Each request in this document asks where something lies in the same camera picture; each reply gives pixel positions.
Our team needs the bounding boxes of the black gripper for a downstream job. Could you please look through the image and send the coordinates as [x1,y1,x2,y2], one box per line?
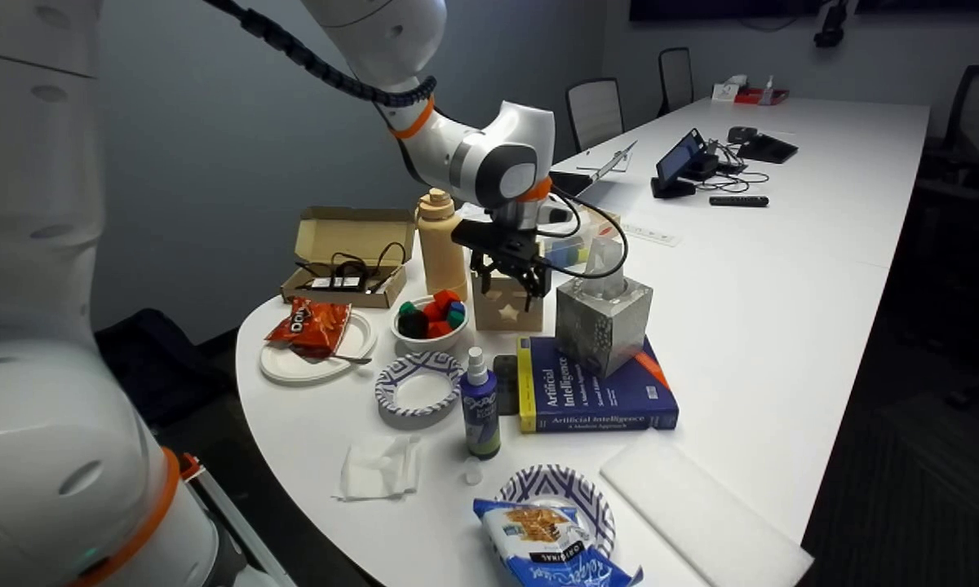
[450,223,550,286]

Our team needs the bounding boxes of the wooden shape sorter box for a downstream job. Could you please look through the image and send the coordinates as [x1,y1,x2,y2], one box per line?
[471,273,542,332]

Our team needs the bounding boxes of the tan squeeze bottle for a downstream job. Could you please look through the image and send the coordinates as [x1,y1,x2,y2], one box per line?
[414,189,468,294]

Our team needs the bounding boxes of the white bowl of pompoms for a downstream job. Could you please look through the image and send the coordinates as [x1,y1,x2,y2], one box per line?
[393,291,471,352]

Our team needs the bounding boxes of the grey tissue box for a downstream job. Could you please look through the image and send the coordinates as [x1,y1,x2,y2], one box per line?
[556,277,653,377]

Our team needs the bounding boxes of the black remote control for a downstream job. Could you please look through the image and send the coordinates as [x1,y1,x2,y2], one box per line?
[494,357,520,414]

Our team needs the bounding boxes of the blue glue bottle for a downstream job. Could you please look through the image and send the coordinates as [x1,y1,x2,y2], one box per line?
[459,345,500,460]

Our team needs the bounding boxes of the open cardboard box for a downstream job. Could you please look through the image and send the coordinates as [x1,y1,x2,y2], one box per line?
[281,210,414,311]

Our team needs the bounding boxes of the grey office chair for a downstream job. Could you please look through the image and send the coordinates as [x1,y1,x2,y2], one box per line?
[565,78,622,152]
[660,45,694,111]

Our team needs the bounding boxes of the blue patterned paper bowl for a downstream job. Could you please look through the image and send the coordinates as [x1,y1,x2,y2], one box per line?
[374,352,459,429]

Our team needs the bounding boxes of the blue Artificial Intelligence book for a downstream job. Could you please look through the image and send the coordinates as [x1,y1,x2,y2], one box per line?
[515,335,678,433]

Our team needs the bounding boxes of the black tablet on stand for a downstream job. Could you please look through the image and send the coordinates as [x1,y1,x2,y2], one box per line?
[651,131,719,198]

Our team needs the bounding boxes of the black marker pen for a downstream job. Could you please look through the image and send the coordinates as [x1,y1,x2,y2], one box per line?
[707,195,771,210]

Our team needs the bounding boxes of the white plastic plate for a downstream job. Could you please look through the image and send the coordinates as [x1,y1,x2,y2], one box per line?
[257,315,379,385]

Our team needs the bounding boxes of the orange snack bag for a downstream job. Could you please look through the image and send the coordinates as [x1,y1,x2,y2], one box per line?
[265,298,354,360]

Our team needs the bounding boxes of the white bottle cap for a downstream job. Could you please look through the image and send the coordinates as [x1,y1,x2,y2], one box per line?
[459,467,484,485]

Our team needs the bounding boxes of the blue patterned paper plate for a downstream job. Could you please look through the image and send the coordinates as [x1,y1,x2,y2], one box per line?
[496,465,617,559]

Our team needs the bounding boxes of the crumpled white napkin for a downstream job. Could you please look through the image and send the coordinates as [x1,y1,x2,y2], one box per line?
[338,436,417,502]

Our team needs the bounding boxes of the black device on table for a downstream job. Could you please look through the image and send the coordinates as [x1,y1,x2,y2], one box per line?
[727,127,796,164]

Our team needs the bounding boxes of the red and white items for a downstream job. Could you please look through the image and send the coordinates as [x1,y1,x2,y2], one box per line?
[713,77,791,106]

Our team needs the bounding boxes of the blue chip bag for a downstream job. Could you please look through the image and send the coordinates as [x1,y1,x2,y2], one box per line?
[473,499,644,587]

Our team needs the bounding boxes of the white foam sheet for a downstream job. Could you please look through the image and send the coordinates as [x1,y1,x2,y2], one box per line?
[599,433,814,587]

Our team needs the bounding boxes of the black office chair right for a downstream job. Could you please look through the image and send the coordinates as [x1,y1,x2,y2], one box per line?
[931,66,979,179]

